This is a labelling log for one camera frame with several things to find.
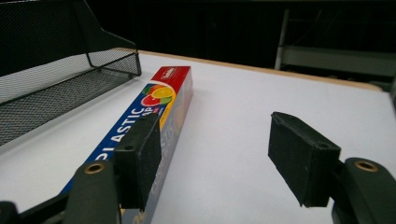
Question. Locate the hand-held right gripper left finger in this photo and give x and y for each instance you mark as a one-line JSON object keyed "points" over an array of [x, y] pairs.
{"points": [[137, 161]]}

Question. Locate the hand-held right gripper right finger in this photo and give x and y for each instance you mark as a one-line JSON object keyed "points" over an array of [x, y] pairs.
{"points": [[303, 161]]}

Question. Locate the blue plastic wrap box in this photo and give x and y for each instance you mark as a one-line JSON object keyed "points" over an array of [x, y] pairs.
{"points": [[174, 93]]}

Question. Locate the grey metal shelf frame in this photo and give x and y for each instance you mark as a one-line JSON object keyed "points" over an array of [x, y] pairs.
{"points": [[336, 59]]}

